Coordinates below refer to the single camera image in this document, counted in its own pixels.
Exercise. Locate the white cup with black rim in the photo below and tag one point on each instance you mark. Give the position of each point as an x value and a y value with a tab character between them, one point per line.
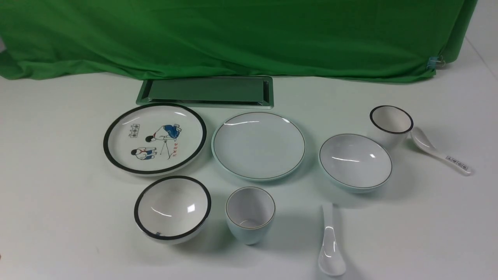
390	126

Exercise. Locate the pale green bowl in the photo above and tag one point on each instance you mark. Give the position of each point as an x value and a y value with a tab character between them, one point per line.
355	163

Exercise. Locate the green backdrop cloth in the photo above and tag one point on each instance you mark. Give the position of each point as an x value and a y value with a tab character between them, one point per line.
368	40

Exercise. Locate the white plate with cartoon figures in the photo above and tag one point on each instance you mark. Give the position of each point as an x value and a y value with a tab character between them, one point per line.
155	139

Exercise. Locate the white spoon with printed handle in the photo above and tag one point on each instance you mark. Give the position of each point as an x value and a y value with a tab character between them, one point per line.
423	143

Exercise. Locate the pale green plate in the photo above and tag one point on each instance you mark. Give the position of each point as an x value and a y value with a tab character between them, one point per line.
258	146

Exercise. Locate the pale green cup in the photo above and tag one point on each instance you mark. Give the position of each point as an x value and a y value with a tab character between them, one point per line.
250	212

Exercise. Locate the blue binder clip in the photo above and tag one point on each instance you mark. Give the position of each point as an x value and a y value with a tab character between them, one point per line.
435	62

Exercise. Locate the metal table cable hatch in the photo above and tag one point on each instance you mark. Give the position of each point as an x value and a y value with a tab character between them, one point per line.
246	92

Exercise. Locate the plain white ceramic spoon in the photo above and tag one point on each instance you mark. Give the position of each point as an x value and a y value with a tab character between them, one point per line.
330	259

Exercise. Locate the white bowl with black rim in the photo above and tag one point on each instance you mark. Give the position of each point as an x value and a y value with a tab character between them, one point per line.
173	209

